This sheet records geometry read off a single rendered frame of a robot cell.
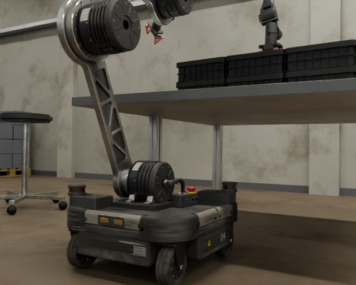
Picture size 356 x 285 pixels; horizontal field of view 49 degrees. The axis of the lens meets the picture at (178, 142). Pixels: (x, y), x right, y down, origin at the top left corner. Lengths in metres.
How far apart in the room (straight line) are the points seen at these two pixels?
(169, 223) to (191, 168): 3.74
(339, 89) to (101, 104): 0.83
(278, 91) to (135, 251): 0.73
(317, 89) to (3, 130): 5.49
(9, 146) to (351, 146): 4.74
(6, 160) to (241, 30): 3.89
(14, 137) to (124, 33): 5.27
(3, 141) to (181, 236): 5.26
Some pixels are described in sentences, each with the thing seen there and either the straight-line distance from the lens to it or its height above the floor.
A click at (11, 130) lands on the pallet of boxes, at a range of 6.49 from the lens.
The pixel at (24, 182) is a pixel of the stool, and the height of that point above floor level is 0.19.
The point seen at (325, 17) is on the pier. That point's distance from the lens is 4.64.
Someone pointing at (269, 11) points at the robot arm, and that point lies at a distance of 2.04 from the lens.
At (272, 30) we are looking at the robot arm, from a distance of 2.01.
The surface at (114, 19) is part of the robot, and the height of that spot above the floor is 0.88.
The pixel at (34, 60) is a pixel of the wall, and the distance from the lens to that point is 7.03.
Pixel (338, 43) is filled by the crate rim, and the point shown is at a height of 0.92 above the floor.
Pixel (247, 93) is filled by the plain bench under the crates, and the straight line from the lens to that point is 1.44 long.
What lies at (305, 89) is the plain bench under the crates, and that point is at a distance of 1.39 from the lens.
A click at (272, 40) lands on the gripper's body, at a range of 1.99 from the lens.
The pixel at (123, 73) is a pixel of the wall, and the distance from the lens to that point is 5.71.
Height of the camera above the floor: 0.47
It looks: 1 degrees up
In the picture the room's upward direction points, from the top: 1 degrees clockwise
